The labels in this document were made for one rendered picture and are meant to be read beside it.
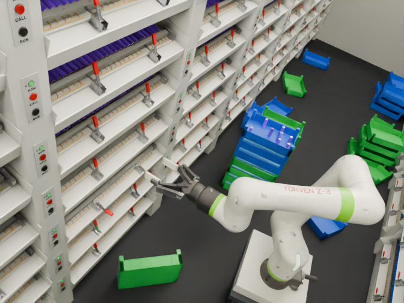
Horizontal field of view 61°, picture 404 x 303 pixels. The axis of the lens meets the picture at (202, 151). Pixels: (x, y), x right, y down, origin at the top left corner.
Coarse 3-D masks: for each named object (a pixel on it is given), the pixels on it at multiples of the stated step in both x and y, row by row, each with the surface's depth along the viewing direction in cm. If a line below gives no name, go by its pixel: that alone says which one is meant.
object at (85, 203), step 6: (144, 150) 160; (150, 150) 163; (138, 156) 157; (132, 162) 154; (126, 168) 150; (120, 174) 148; (114, 180) 145; (102, 186) 141; (108, 186) 143; (96, 192) 138; (108, 192) 142; (90, 198) 136; (84, 204) 133; (78, 210) 131; (84, 210) 133; (66, 216) 128; (72, 216) 129; (66, 222) 127
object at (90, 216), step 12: (156, 144) 164; (156, 156) 164; (132, 168) 155; (144, 168) 158; (108, 180) 146; (120, 180) 149; (132, 180) 151; (120, 192) 146; (108, 204) 140; (84, 216) 133; (96, 216) 136; (72, 228) 129; (84, 228) 134
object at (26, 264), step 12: (24, 252) 117; (36, 252) 118; (12, 264) 114; (24, 264) 115; (36, 264) 117; (0, 276) 111; (12, 276) 112; (24, 276) 114; (0, 288) 109; (12, 288) 110; (0, 300) 107
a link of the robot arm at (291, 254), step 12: (276, 240) 146; (288, 240) 142; (300, 240) 143; (276, 252) 144; (288, 252) 138; (300, 252) 139; (276, 264) 143; (288, 264) 138; (300, 264) 137; (276, 276) 147; (288, 276) 144
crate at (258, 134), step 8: (248, 120) 202; (256, 120) 212; (264, 120) 210; (272, 120) 208; (248, 128) 205; (256, 128) 207; (264, 128) 209; (280, 128) 209; (288, 128) 207; (296, 128) 204; (248, 136) 197; (256, 136) 195; (264, 136) 203; (272, 136) 205; (288, 136) 208; (296, 136) 201; (264, 144) 196; (272, 144) 194; (280, 144) 201; (280, 152) 195; (288, 152) 193
